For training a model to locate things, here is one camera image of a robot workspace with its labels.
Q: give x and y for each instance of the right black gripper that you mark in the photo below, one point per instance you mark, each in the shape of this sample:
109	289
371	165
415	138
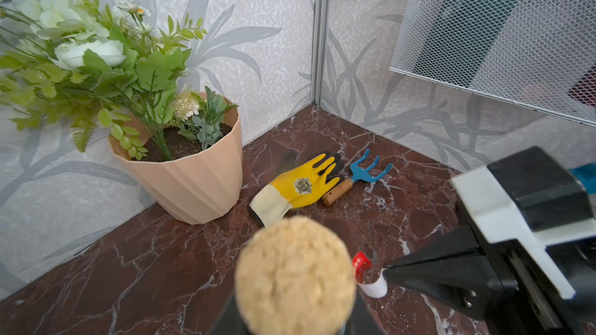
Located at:
456	271

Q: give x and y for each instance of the blue hand rake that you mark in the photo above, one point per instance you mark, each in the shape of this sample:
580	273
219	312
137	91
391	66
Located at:
358	174

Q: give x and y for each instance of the green artificial plant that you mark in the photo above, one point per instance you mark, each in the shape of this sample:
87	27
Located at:
106	66

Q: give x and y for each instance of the peeled red white label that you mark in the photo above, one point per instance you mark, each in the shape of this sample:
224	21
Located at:
360	265

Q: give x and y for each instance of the yellow gardening glove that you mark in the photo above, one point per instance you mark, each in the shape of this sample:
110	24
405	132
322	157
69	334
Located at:
300	187

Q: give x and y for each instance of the white mesh wall basket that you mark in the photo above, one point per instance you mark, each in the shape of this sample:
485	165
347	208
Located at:
543	59

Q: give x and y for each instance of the pink flower pot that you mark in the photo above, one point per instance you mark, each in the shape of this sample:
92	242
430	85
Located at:
189	158

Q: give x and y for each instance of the dark green card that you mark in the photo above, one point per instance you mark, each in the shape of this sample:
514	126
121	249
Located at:
460	38

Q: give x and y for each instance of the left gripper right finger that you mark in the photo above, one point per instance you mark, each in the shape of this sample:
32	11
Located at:
362	321

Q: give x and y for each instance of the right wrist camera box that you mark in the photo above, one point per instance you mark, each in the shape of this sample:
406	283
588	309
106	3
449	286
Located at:
531	198

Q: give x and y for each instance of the tall slim glass bottle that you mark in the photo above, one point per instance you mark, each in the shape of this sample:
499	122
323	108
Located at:
295	277

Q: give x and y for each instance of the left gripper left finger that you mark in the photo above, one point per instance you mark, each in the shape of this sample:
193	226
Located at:
229	322

